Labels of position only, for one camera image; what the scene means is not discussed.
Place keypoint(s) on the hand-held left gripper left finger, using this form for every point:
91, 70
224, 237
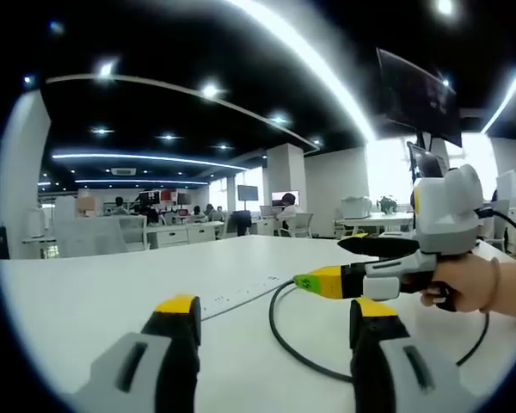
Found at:
172, 353

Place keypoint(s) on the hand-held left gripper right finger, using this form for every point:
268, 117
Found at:
378, 357

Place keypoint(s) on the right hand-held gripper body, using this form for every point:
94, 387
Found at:
449, 211

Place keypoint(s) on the white USB port panel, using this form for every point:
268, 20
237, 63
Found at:
241, 297

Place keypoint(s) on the white desk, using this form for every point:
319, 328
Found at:
112, 284

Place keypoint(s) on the person's right hand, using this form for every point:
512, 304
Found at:
466, 284

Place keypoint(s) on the green potted plant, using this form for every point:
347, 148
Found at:
387, 204

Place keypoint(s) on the white printer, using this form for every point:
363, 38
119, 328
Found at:
356, 207

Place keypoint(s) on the small tilted monitor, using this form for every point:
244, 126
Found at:
428, 162

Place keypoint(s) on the white swivel chair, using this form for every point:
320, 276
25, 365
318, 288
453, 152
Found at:
303, 224

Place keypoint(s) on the hanging black monitor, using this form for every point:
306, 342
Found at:
417, 96

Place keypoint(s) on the narrow white pillar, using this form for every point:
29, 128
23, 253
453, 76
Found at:
286, 172

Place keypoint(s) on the black office chair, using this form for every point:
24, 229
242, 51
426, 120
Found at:
241, 221

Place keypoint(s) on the screen on floor stand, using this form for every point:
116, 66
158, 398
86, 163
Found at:
247, 192

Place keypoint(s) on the white mesh office chair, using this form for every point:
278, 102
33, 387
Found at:
94, 234

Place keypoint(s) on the large white pillar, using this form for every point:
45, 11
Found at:
23, 172

